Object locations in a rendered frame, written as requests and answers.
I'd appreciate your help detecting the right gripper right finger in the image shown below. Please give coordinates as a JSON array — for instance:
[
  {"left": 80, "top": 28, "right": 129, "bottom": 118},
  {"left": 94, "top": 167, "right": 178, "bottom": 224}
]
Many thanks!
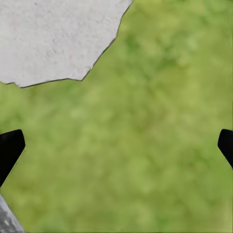
[{"left": 217, "top": 129, "right": 233, "bottom": 167}]

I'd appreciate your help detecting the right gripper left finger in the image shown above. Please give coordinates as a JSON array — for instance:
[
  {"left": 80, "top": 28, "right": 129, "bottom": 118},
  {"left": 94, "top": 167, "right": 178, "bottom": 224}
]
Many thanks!
[{"left": 0, "top": 130, "right": 25, "bottom": 187}]

